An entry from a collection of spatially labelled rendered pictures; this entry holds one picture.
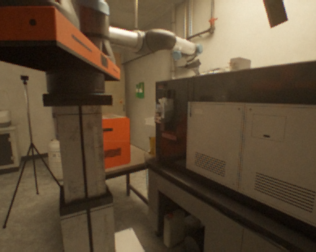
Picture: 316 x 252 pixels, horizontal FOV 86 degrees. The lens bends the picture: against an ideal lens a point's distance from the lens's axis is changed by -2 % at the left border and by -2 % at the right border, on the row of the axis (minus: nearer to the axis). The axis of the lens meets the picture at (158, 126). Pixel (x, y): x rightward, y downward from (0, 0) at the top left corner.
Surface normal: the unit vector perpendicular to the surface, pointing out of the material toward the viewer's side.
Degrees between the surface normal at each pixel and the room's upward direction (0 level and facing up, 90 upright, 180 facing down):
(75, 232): 90
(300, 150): 90
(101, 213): 90
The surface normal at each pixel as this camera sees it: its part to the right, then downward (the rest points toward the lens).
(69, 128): 0.48, 0.14
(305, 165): -0.82, 0.09
